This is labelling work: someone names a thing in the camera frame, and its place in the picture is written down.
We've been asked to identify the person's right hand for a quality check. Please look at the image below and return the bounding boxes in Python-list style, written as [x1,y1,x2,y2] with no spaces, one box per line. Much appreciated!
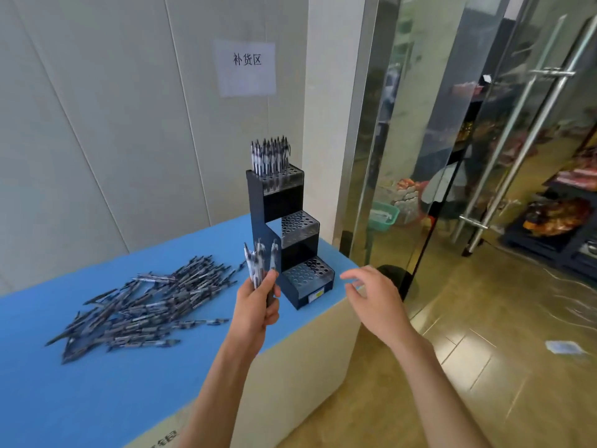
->
[339,265,423,350]

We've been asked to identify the person's left hand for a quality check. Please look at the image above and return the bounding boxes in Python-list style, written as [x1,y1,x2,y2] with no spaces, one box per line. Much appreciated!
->
[231,270,282,355]

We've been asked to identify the pile of black pens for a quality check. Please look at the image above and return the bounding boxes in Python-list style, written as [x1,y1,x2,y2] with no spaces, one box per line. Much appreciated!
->
[45,255,247,365]

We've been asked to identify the black tiered pen display stand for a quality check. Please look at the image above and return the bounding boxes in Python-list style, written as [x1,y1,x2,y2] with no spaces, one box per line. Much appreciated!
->
[246,164,336,311]

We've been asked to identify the row of black pens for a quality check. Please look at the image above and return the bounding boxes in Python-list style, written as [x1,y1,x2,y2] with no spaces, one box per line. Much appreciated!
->
[251,136,292,177]

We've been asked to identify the person's left forearm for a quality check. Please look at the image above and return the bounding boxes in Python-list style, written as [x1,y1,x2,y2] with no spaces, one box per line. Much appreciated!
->
[179,342,262,448]

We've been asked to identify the person's right forearm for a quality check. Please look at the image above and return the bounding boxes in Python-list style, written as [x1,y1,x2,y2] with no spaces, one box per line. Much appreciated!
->
[394,333,493,448]

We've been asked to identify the green plastic basket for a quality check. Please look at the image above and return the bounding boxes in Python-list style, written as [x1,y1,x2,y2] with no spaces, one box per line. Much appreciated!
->
[368,201,400,233]

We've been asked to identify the blue table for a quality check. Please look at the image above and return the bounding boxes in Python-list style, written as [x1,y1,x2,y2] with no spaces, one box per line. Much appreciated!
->
[0,214,360,448]

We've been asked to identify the white paper scrap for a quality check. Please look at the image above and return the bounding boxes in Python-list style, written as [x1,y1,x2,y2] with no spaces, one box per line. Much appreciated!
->
[545,340,586,356]

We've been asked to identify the pile of colourful snack packets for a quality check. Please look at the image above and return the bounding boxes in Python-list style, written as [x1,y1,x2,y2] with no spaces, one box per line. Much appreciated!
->
[521,165,597,238]

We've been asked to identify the dark goods shelf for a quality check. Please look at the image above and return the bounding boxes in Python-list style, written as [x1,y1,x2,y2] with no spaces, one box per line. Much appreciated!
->
[502,146,597,278]

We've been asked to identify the frameless glass swing door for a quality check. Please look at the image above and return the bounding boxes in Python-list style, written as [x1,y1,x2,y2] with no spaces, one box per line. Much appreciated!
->
[447,0,597,294]

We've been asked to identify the steel framed glass partition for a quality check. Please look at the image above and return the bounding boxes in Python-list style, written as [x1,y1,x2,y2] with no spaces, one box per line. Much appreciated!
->
[333,0,500,304]

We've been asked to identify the white paper sign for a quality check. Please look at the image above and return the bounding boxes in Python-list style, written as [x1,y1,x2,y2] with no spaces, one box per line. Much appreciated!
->
[213,40,277,98]

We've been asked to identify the long steel door handle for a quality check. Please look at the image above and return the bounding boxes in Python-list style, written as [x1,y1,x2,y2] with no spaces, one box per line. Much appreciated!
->
[451,14,569,244]
[465,16,597,256]

